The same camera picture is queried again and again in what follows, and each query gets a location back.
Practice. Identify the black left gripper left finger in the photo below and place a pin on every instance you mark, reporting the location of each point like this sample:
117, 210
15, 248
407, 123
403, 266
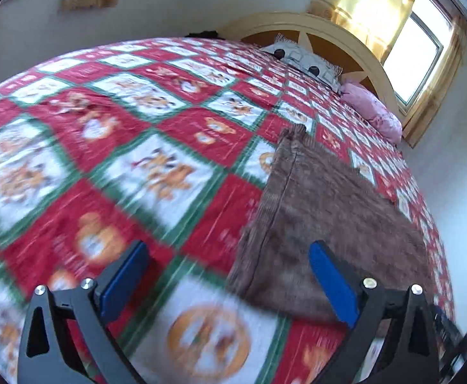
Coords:
48, 353

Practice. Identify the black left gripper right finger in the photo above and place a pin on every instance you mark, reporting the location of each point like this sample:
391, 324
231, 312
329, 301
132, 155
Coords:
409, 351

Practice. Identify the brown knitted sweater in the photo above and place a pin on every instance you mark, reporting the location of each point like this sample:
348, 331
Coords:
312, 195

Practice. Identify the red white patchwork quilt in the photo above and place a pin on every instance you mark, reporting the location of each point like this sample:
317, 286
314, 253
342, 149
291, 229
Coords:
170, 141

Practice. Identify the pink pillow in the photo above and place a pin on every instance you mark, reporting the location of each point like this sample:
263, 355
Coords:
373, 111

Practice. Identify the yellow wooden headboard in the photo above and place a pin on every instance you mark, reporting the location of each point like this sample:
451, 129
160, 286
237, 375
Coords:
320, 36

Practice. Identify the white patterned pillow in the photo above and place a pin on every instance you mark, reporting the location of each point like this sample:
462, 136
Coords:
302, 59

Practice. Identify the yellow curtain right of window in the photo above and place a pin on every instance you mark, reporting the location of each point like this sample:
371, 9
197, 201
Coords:
426, 106

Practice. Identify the yellow curtain behind headboard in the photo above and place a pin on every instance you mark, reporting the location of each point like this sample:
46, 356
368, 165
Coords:
376, 23

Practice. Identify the dark object beside bed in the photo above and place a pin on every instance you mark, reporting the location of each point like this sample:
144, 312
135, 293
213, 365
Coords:
206, 34

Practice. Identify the window with white frame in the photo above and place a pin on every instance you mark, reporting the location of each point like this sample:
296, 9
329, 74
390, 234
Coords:
416, 54

